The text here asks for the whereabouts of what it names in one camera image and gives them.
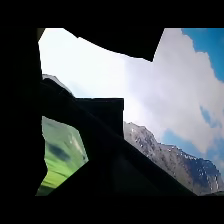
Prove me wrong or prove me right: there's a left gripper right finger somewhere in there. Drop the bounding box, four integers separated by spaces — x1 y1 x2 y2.
112 138 197 197

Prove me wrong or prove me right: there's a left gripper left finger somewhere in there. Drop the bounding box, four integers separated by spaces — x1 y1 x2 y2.
49 143 113 197

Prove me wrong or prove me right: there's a black garment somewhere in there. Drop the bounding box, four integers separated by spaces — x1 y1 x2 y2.
0 27 166 197

